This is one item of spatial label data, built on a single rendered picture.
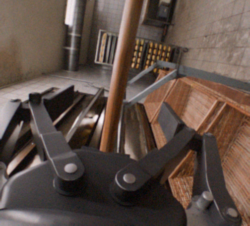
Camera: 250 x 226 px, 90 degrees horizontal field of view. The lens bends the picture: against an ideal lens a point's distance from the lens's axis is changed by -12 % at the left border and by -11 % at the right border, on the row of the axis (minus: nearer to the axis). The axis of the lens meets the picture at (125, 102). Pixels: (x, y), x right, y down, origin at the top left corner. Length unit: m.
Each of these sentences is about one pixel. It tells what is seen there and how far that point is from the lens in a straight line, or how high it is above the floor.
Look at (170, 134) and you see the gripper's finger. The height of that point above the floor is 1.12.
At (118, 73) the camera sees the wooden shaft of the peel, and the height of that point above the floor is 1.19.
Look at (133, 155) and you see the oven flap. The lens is 0.96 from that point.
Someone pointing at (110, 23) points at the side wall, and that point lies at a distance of 5.38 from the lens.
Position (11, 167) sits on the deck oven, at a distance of 0.89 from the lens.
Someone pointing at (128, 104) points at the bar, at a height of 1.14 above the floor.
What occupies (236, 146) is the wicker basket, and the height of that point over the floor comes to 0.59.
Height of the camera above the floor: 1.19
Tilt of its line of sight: 3 degrees down
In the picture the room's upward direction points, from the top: 80 degrees counter-clockwise
